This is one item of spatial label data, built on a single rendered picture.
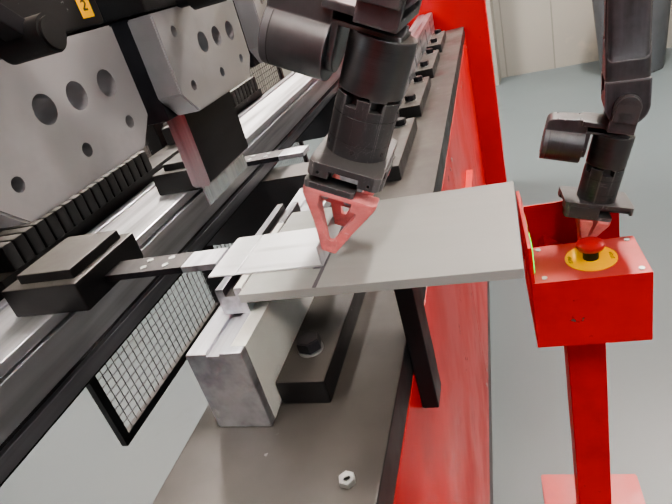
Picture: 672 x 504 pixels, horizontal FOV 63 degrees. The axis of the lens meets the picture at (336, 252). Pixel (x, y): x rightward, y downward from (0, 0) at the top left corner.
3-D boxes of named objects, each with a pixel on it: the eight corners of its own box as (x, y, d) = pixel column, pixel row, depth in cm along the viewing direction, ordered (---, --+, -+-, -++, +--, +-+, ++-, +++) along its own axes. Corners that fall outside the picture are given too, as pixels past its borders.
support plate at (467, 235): (524, 278, 45) (523, 268, 44) (240, 303, 53) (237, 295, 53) (514, 189, 60) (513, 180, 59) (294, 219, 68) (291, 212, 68)
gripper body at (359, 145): (304, 178, 47) (320, 96, 43) (332, 138, 56) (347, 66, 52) (376, 200, 47) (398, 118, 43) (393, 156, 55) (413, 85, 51)
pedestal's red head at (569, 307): (653, 340, 80) (654, 233, 72) (538, 348, 85) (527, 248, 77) (619, 268, 97) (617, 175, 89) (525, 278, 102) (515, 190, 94)
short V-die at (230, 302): (250, 312, 55) (240, 287, 54) (224, 314, 56) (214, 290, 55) (304, 221, 72) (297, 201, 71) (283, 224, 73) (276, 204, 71)
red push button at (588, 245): (608, 267, 79) (608, 245, 78) (579, 270, 80) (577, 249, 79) (602, 253, 83) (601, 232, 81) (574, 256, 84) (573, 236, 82)
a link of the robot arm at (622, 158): (640, 134, 78) (634, 123, 82) (588, 128, 79) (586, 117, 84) (625, 179, 81) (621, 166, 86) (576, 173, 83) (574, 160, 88)
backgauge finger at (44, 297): (205, 300, 57) (187, 259, 54) (16, 318, 65) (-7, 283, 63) (247, 243, 67) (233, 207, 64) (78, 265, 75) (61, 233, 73)
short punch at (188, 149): (219, 204, 53) (181, 108, 48) (201, 207, 53) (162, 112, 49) (255, 165, 61) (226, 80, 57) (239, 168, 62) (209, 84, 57)
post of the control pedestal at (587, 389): (612, 526, 112) (605, 314, 88) (581, 526, 114) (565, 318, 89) (606, 500, 117) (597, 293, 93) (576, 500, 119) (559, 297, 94)
